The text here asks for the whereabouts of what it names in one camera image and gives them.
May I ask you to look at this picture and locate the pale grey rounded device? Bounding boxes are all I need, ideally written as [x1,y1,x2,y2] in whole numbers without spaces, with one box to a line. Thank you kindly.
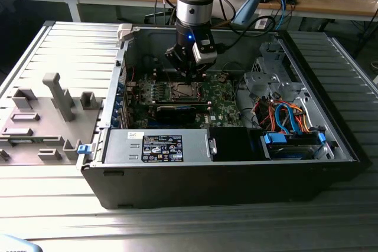
[0,233,41,252]

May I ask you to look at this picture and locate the black RAM slot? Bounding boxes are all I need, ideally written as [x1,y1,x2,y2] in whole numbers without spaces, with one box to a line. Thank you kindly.
[155,100,208,113]

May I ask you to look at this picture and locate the metal socket cover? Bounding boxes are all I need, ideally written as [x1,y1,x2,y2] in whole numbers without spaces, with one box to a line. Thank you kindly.
[172,81,205,101]

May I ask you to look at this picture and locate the black PC case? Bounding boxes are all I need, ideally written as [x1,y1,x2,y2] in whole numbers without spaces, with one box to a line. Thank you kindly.
[76,23,372,210]

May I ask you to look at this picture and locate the green motherboard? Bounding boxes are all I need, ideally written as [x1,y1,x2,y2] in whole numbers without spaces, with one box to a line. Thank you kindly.
[125,70,246,130]

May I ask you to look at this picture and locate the black graphics card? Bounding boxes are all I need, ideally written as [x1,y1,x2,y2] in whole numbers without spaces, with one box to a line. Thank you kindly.
[155,103,197,125]

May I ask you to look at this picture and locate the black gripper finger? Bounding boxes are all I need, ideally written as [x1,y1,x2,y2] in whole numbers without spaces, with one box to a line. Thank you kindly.
[164,45,193,85]
[195,56,219,83]

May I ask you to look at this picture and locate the orange wire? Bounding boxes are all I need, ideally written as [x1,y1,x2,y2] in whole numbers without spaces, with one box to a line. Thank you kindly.
[289,103,311,133]

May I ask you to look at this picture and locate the green RAM stick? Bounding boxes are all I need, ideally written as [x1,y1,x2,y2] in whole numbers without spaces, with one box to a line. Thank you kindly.
[8,137,44,144]

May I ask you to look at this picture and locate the silver CPU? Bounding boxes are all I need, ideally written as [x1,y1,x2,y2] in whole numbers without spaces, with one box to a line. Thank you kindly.
[176,85,197,97]

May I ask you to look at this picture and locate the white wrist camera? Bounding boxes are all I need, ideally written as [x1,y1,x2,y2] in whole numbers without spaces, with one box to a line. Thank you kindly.
[191,38,219,64]

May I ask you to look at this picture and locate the blue wire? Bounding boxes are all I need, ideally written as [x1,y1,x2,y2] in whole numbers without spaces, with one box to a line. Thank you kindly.
[274,103,299,135]

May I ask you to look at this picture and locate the red wire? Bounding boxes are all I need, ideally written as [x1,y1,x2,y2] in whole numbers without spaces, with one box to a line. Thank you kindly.
[254,100,277,126]

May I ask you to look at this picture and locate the blue desk cable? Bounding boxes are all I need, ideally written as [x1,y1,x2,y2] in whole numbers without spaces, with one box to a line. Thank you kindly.
[276,0,289,28]

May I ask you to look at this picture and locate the disk with blue carrier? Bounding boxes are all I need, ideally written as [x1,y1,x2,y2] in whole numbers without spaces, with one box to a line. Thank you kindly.
[261,132,327,161]

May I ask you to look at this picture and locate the CPU socket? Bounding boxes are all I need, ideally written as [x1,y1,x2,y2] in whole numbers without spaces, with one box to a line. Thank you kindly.
[171,80,206,101]

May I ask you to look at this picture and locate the grey parts rack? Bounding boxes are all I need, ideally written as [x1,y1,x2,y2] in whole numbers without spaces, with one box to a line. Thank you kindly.
[0,71,104,166]

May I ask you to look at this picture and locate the grey power supply unit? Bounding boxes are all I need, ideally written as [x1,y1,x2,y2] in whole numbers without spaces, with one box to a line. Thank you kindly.
[103,129,213,164]

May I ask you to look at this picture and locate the grey case latch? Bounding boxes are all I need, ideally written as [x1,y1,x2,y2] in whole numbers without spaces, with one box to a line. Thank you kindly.
[117,24,141,42]

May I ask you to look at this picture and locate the metal drive cage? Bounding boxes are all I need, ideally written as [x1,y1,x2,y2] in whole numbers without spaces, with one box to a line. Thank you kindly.
[243,41,308,102]

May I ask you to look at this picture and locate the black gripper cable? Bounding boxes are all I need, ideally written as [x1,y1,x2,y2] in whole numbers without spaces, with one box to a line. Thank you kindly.
[217,15,277,51]

